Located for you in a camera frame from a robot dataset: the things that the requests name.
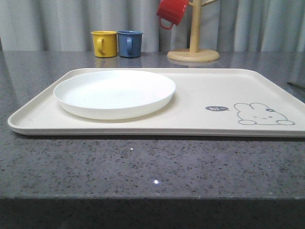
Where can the white round plate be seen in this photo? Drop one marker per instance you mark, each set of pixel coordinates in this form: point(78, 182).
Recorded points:
point(114, 94)

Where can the silver metal fork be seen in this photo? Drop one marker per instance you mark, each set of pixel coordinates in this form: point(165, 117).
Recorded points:
point(297, 85)

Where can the beige rabbit serving tray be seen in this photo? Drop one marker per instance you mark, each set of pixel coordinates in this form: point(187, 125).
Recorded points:
point(223, 102)

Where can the wooden mug tree stand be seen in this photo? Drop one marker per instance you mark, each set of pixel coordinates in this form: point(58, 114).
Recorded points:
point(194, 53)

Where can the blue mug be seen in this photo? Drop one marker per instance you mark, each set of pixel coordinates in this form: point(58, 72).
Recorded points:
point(129, 43)

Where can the yellow mug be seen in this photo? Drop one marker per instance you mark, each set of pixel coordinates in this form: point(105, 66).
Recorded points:
point(104, 43)

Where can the red mug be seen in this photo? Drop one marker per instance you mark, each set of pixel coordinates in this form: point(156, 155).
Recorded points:
point(171, 11)

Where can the grey curtain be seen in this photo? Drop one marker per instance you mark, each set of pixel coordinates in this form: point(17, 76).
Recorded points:
point(226, 25)

